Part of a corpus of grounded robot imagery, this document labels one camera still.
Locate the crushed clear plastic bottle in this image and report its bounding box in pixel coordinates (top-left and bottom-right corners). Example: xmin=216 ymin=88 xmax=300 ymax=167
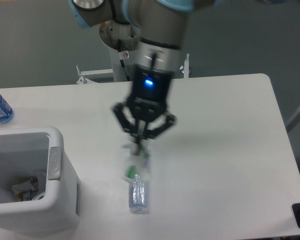
xmin=128 ymin=177 xmax=149 ymax=213

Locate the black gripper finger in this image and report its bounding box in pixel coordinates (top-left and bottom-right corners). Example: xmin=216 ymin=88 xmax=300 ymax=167
xmin=112 ymin=102 xmax=140 ymax=144
xmin=139 ymin=111 xmax=177 ymax=145

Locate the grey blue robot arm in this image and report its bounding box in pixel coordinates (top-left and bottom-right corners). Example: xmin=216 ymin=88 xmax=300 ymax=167
xmin=69 ymin=0 xmax=214 ymax=146

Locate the white trash can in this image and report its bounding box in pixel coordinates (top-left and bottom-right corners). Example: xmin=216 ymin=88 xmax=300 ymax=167
xmin=0 ymin=127 xmax=81 ymax=234

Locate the black cable on pedestal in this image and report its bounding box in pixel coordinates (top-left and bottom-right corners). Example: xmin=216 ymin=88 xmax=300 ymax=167
xmin=117 ymin=38 xmax=131 ymax=82

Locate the white pedestal base frame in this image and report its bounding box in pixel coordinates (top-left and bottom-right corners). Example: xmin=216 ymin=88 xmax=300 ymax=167
xmin=76 ymin=53 xmax=191 ymax=85

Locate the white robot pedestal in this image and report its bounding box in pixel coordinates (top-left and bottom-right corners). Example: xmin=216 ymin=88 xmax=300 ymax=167
xmin=99 ymin=20 xmax=141 ymax=82

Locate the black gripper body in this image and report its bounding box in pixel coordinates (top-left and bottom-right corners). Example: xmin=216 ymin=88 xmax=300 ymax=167
xmin=126 ymin=64 xmax=174 ymax=123

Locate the white green wrapper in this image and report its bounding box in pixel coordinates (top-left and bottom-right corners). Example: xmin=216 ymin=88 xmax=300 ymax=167
xmin=122 ymin=142 xmax=151 ymax=183

